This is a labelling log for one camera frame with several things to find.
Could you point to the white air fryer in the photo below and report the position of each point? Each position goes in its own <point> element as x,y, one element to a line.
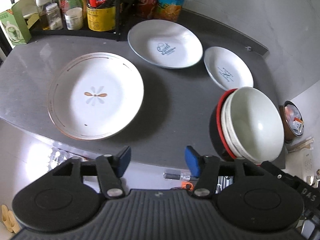
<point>300,164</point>

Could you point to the red and black bowl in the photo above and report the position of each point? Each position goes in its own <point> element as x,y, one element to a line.
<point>215,130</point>

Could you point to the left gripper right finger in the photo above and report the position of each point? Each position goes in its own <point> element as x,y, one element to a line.
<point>245,194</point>

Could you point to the white plate blue script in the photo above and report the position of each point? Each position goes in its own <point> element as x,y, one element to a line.
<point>165,44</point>

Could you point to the large soy sauce bottle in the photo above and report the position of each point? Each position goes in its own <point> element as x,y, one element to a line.
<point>102,14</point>

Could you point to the small white pill bottle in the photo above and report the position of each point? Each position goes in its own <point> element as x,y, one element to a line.
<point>74,18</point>

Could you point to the brown pot with packets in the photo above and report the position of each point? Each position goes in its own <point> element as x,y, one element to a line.
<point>292,120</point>

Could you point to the white ceramic bowl front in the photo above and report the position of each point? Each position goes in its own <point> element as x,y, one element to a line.
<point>255,123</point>

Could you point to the white ceramic bowl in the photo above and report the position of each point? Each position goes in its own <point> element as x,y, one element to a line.
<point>255,123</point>
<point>225,126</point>

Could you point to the small white bakery plate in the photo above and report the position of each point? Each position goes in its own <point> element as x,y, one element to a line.
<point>227,69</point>

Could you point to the clear salt jar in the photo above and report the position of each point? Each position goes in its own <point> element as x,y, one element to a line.
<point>54,17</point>

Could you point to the green tissue box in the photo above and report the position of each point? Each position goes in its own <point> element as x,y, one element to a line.
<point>18,20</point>

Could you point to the large flower pattern plate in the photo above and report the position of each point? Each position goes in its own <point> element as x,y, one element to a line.
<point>95,96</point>

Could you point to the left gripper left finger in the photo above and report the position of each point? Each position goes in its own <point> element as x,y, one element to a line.
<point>71,194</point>

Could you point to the black metal spice rack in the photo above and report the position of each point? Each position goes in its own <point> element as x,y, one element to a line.
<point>84,31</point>

